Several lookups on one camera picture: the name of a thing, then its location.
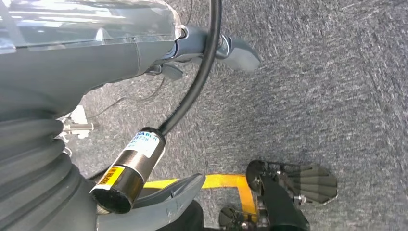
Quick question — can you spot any metal cylinder sensor yellow label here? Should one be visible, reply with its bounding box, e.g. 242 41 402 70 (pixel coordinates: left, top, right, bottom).
89 127 166 214

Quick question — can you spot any grey sleeved robot left arm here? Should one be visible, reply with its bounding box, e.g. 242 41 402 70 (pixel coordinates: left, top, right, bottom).
0 110 206 231

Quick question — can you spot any yellow floor tape marking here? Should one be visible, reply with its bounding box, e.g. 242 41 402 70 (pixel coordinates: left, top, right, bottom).
143 173 257 222

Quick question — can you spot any thin black floor wire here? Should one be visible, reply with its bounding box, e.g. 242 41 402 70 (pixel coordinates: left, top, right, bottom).
86 76 166 120

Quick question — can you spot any small white bolted bracket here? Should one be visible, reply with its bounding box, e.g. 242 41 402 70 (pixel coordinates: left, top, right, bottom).
57 105 95 142

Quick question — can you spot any thick black sensor cable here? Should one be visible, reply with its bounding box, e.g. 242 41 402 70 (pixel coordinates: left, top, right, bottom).
158 0 223 136

